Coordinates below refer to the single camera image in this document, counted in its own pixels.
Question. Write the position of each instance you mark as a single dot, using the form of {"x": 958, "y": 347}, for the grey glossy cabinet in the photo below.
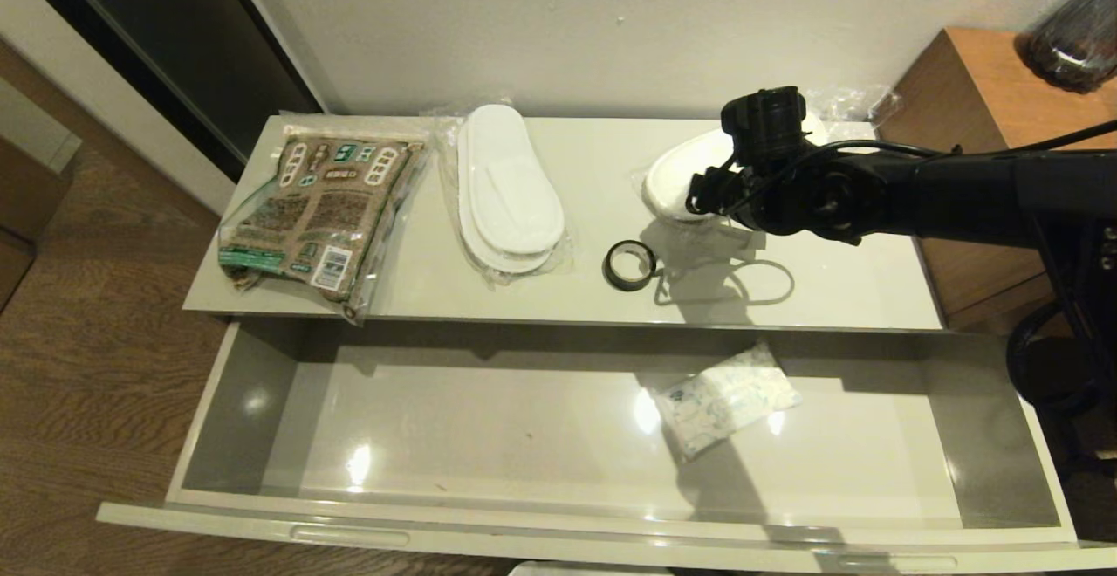
{"x": 593, "y": 209}

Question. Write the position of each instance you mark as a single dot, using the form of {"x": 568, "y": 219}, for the white slippers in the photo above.
{"x": 676, "y": 179}
{"x": 510, "y": 192}

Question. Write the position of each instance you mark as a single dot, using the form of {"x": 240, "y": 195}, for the black tape roll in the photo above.
{"x": 608, "y": 266}

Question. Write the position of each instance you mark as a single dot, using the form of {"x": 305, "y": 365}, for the grey cabinet drawer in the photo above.
{"x": 489, "y": 419}

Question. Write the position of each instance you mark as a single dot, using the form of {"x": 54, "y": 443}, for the silver black robot base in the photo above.
{"x": 593, "y": 570}

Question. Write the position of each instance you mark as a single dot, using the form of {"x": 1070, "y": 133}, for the white door frame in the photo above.
{"x": 113, "y": 87}

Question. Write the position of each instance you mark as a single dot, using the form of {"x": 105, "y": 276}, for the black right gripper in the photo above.
{"x": 766, "y": 126}

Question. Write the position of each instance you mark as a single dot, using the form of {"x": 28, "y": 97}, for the dark glass vase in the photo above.
{"x": 1078, "y": 39}

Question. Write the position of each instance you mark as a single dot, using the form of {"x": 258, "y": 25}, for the brown packaged bag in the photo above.
{"x": 323, "y": 209}

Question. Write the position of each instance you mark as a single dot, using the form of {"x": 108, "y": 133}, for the dark door panel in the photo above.
{"x": 192, "y": 44}

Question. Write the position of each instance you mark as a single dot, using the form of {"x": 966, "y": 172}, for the brown wooden side table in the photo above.
{"x": 977, "y": 166}

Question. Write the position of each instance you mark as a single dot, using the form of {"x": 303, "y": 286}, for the patterned tissue pack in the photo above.
{"x": 724, "y": 397}

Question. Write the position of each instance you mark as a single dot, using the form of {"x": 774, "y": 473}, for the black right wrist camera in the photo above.
{"x": 720, "y": 192}

